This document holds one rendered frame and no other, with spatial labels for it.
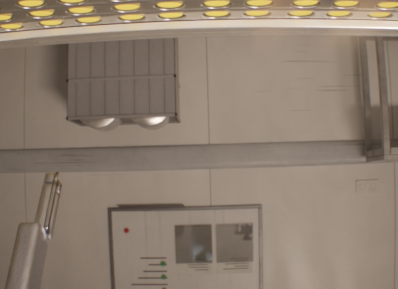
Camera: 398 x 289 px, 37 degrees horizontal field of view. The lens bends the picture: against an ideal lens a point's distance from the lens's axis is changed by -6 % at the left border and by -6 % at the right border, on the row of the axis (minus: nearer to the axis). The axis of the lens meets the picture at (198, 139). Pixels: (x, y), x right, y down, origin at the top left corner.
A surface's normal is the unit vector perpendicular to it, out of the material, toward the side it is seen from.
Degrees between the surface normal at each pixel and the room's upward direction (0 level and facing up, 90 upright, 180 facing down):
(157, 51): 90
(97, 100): 90
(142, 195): 90
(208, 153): 90
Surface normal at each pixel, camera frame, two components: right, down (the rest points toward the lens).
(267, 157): -0.02, -0.07
